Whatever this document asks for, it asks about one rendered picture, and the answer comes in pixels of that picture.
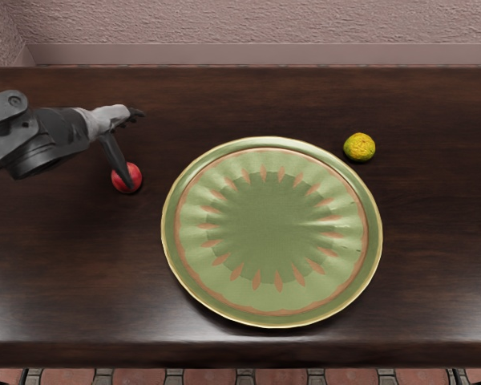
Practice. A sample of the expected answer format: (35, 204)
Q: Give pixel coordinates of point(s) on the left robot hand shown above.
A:
(104, 118)

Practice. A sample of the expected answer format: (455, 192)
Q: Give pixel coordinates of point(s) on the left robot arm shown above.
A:
(28, 136)

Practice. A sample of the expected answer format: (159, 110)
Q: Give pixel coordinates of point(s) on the red round fruit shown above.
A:
(135, 173)

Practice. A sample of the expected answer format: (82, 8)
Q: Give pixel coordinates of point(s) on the green patterned round plate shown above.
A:
(272, 232)

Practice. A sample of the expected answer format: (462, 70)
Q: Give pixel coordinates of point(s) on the yellow green wrinkled fruit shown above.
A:
(359, 147)

